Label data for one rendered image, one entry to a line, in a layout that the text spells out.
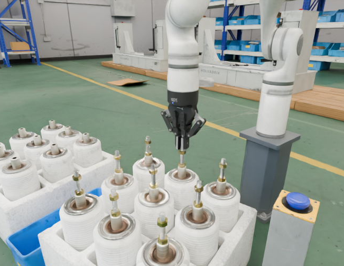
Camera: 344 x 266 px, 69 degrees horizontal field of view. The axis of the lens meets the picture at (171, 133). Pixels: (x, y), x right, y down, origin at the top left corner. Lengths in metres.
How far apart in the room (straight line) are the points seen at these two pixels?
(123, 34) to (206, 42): 2.16
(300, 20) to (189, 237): 2.23
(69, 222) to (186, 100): 0.37
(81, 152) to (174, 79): 0.48
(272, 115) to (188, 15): 0.44
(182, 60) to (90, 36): 6.64
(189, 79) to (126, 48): 4.46
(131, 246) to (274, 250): 0.28
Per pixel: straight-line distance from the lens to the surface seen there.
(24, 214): 0.85
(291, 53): 0.80
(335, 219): 1.10
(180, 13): 0.54
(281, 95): 0.83
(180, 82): 0.56
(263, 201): 0.95
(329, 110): 2.30
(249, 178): 0.93
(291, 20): 2.57
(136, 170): 0.74
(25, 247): 0.86
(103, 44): 7.30
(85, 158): 0.93
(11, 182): 0.84
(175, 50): 0.56
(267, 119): 0.85
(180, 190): 0.66
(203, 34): 3.33
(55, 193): 0.86
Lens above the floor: 0.61
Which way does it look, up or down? 22 degrees down
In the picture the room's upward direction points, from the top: straight up
